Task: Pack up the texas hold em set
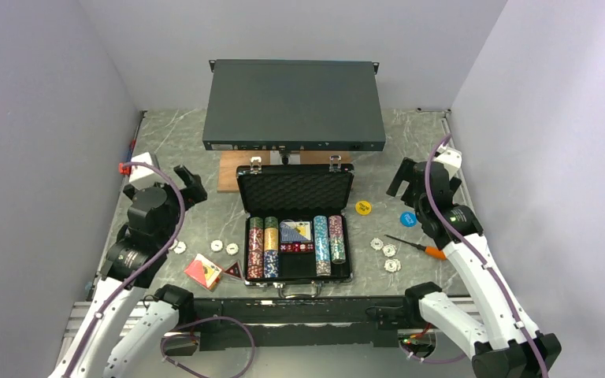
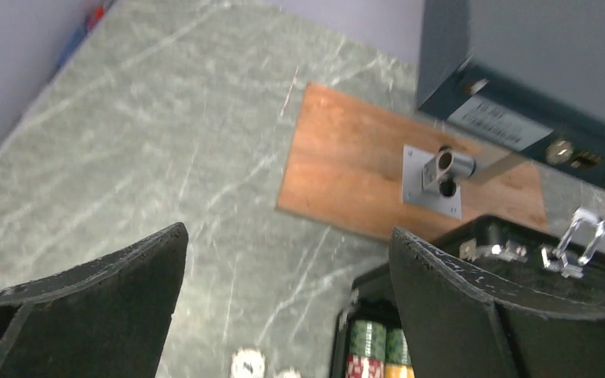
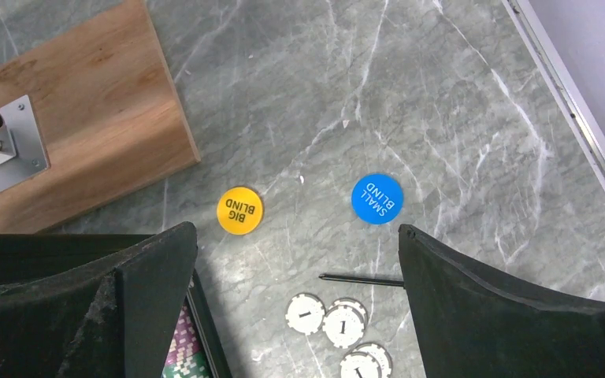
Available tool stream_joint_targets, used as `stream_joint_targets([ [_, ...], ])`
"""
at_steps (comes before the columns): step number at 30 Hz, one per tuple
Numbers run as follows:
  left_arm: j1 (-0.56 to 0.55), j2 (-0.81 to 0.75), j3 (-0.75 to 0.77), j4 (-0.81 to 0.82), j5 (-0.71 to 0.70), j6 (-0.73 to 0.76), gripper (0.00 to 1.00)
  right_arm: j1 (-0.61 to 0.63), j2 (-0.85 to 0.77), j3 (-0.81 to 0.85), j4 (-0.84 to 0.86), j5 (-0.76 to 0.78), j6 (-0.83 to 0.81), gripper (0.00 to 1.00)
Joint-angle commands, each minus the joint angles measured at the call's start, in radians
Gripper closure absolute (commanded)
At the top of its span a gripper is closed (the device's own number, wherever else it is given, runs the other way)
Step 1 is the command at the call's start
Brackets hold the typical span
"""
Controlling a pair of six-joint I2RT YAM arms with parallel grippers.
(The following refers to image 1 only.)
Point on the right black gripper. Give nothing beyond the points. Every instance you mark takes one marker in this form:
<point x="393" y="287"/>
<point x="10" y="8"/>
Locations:
<point x="405" y="173"/>

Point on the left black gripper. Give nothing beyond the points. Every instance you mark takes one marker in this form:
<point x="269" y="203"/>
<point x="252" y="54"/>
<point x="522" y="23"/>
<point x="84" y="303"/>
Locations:
<point x="193" y="192"/>

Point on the blue dealer button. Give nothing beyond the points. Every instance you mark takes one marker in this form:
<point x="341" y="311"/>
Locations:
<point x="408" y="219"/>

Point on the yellow dealer button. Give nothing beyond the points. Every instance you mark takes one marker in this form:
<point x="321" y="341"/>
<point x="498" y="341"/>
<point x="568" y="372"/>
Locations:
<point x="363" y="207"/>

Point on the white poker chip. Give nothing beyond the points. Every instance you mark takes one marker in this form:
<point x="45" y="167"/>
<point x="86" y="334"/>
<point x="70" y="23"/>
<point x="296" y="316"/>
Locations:
<point x="389" y="250"/>
<point x="377" y="244"/>
<point x="392" y="265"/>
<point x="216" y="245"/>
<point x="178" y="247"/>
<point x="232" y="249"/>

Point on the red triangle card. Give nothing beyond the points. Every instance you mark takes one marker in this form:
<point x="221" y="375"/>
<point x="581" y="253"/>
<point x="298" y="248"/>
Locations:
<point x="234" y="271"/>

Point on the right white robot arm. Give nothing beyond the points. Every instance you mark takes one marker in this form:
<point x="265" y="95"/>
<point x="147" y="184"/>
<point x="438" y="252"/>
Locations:
<point x="505" y="341"/>

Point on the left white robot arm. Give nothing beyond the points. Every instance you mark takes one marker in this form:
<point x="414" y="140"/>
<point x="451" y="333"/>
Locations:
<point x="100" y="347"/>

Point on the wooden board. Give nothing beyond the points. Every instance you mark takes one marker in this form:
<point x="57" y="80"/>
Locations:
<point x="231" y="160"/>

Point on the green yellow blue chip column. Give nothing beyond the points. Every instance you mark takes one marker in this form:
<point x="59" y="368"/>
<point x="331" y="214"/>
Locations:
<point x="271" y="248"/>

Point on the red green chip column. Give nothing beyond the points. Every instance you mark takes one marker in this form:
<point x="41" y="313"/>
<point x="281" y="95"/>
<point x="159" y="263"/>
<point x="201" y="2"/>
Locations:
<point x="255" y="268"/>

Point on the light blue chip column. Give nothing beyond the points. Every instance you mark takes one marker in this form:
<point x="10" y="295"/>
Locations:
<point x="321" y="244"/>

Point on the blue playing card deck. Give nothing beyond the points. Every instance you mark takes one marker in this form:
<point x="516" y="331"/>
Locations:
<point x="292" y="231"/>

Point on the black poker chip case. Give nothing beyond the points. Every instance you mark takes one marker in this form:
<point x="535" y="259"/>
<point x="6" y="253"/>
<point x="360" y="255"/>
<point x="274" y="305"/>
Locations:
<point x="297" y="192"/>

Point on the red dice row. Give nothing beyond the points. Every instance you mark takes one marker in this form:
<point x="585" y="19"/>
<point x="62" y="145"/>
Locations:
<point x="297" y="247"/>

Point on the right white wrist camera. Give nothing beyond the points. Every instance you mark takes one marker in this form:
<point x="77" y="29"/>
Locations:
<point x="450" y="158"/>

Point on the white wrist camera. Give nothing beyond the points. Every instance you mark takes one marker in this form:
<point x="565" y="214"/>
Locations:
<point x="138" y="176"/>
<point x="450" y="158"/>

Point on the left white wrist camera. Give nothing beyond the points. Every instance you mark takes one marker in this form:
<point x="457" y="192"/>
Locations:
<point x="138" y="176"/>

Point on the orange handled screwdriver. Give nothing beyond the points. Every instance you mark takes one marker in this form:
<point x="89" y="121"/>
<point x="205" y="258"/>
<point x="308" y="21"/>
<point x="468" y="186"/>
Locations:
<point x="429" y="250"/>

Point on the dark rack-mount server unit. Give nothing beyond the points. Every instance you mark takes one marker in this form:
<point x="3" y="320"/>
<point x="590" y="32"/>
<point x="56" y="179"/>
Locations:
<point x="293" y="105"/>

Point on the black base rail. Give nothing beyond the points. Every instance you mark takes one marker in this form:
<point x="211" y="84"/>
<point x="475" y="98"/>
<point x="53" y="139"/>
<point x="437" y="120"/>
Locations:
<point x="221" y="323"/>

